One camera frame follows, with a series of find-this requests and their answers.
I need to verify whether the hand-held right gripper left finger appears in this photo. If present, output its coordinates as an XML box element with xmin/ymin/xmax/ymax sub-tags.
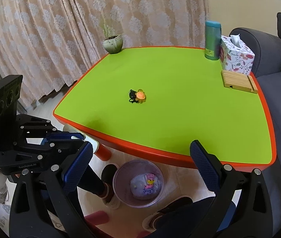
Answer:
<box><xmin>9</xmin><ymin>141</ymin><xmax>100</xmax><ymax>238</ymax></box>

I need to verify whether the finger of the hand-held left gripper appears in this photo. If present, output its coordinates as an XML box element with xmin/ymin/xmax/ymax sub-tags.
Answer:
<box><xmin>15</xmin><ymin>140</ymin><xmax>84</xmax><ymax>165</ymax></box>
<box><xmin>18</xmin><ymin>114</ymin><xmax>85</xmax><ymax>141</ymax></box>

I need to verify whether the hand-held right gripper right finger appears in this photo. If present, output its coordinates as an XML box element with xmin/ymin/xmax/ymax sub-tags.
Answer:
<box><xmin>190</xmin><ymin>140</ymin><xmax>273</xmax><ymax>238</ymax></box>

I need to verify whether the clear round waste bin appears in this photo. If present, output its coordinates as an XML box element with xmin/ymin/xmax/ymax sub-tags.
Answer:
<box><xmin>113</xmin><ymin>160</ymin><xmax>164</xmax><ymax>208</ymax></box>

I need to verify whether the person's left leg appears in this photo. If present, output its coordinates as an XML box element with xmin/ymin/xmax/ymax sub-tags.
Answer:
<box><xmin>77</xmin><ymin>164</ymin><xmax>118</xmax><ymax>196</ymax></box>

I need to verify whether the person's leg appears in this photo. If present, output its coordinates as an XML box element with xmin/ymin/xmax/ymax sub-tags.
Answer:
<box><xmin>153</xmin><ymin>196</ymin><xmax>238</xmax><ymax>238</ymax></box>
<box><xmin>77</xmin><ymin>164</ymin><xmax>118</xmax><ymax>196</ymax></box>

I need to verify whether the person's right leg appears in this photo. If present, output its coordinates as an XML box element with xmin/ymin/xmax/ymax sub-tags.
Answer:
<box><xmin>153</xmin><ymin>196</ymin><xmax>238</xmax><ymax>238</ymax></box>

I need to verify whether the person's left slipper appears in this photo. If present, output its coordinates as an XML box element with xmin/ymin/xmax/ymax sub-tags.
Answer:
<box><xmin>101</xmin><ymin>183</ymin><xmax>121</xmax><ymax>210</ymax></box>

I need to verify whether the person's slipper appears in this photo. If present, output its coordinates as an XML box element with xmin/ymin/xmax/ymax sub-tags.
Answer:
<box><xmin>142</xmin><ymin>212</ymin><xmax>163</xmax><ymax>231</ymax></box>
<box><xmin>101</xmin><ymin>183</ymin><xmax>121</xmax><ymax>210</ymax></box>

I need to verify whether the dark red round object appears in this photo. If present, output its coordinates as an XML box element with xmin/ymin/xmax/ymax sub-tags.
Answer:
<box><xmin>84</xmin><ymin>211</ymin><xmax>110</xmax><ymax>228</ymax></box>

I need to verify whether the green table with orange rim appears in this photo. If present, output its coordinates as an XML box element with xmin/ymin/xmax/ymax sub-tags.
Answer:
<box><xmin>53</xmin><ymin>46</ymin><xmax>277</xmax><ymax>173</ymax></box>

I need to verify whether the person's right slipper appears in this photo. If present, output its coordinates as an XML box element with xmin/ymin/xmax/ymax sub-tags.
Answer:
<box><xmin>142</xmin><ymin>212</ymin><xmax>163</xmax><ymax>231</ymax></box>

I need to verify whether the wooden phone stand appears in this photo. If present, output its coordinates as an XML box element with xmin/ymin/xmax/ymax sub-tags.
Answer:
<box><xmin>221</xmin><ymin>70</ymin><xmax>259</xmax><ymax>94</ymax></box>

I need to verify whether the grey sofa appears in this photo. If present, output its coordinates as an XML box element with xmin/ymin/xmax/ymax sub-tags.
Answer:
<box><xmin>230</xmin><ymin>12</ymin><xmax>281</xmax><ymax>233</ymax></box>

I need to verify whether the potted plant in grey pot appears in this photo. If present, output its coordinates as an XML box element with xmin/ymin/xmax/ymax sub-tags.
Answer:
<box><xmin>101</xmin><ymin>17</ymin><xmax>123</xmax><ymax>54</ymax></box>

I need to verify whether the beige floral curtain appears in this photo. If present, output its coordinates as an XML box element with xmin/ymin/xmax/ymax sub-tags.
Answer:
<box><xmin>0</xmin><ymin>0</ymin><xmax>209</xmax><ymax>105</ymax></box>

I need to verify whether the floral tissue box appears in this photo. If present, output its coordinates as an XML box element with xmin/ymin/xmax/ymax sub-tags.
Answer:
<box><xmin>220</xmin><ymin>33</ymin><xmax>255</xmax><ymax>76</ymax></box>

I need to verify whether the teal thermos bottle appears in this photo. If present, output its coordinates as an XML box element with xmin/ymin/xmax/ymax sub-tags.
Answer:
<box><xmin>204</xmin><ymin>21</ymin><xmax>221</xmax><ymax>60</ymax></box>

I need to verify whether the orange turtle keychain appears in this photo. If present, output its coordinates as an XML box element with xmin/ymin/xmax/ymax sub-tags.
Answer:
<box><xmin>128</xmin><ymin>88</ymin><xmax>147</xmax><ymax>104</ymax></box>

